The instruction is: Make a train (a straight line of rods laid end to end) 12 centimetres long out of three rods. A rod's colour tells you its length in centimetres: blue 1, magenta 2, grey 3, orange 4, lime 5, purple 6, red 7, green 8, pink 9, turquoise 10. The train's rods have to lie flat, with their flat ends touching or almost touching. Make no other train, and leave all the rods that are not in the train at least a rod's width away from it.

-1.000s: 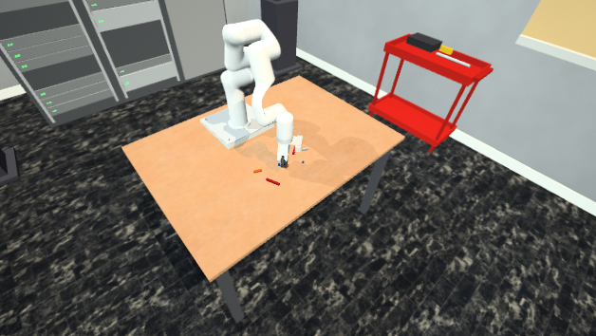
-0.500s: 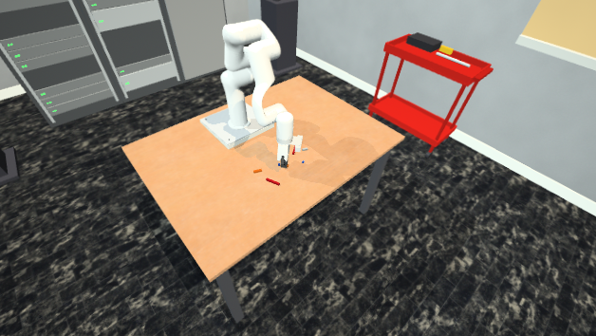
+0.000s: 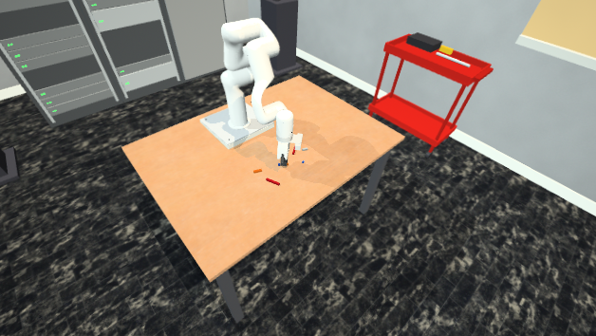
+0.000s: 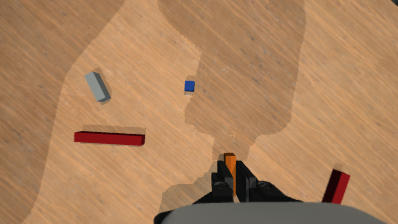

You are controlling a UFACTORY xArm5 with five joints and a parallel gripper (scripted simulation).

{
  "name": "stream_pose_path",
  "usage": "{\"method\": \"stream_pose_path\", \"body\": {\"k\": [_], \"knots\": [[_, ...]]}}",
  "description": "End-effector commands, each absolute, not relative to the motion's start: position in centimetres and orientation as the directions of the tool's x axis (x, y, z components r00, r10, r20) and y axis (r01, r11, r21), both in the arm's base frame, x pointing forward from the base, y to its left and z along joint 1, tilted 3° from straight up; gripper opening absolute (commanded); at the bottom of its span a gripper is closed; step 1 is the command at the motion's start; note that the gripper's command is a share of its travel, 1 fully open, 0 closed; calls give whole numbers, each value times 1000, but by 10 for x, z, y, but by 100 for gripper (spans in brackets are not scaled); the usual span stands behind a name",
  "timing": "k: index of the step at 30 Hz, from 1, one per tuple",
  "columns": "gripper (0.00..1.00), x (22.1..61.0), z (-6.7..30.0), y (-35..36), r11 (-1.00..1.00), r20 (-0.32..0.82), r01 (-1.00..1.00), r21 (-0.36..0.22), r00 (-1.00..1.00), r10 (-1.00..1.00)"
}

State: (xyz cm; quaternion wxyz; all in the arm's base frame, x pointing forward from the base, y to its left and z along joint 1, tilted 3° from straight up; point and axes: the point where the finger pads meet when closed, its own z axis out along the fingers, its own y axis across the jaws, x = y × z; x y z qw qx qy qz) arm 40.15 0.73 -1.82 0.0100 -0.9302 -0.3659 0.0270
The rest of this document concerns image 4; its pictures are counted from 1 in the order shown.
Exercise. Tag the small blue block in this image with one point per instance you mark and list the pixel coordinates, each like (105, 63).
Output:
(189, 86)

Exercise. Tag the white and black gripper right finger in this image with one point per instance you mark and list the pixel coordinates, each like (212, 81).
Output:
(250, 189)

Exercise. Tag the red rod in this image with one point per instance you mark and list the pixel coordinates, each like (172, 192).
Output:
(109, 138)
(336, 187)

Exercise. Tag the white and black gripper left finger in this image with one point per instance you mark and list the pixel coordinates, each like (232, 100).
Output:
(222, 190)

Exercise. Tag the orange rod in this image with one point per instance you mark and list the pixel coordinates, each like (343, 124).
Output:
(230, 160)

